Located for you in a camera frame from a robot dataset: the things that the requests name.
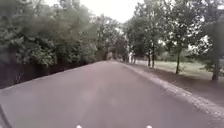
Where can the grey asphalt road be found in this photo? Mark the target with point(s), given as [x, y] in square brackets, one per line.
[100, 96]

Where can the pale gravel strip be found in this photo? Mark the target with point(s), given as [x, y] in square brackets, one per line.
[173, 89]

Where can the dense wood of trees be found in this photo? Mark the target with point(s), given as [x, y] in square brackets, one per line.
[50, 33]

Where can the robot's own part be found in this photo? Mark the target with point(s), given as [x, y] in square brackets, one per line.
[79, 126]

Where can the row of trees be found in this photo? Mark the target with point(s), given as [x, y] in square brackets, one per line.
[178, 30]

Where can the green grass field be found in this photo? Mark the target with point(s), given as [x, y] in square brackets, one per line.
[190, 67]

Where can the dark bare earth strip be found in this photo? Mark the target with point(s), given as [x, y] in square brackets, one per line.
[193, 83]

